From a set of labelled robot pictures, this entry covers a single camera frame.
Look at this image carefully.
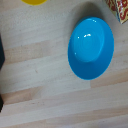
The blue plastic bowl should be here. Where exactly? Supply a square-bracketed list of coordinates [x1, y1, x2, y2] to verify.
[67, 16, 115, 81]

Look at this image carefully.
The black fabric drawer cabinet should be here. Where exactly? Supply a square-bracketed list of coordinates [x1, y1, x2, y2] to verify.
[0, 35, 6, 113]

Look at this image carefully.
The red yellow patterned box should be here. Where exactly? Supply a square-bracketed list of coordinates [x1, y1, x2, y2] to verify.
[104, 0, 128, 25]

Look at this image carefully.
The yellow plastic bowl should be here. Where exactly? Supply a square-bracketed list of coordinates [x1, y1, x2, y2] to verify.
[20, 0, 50, 7]

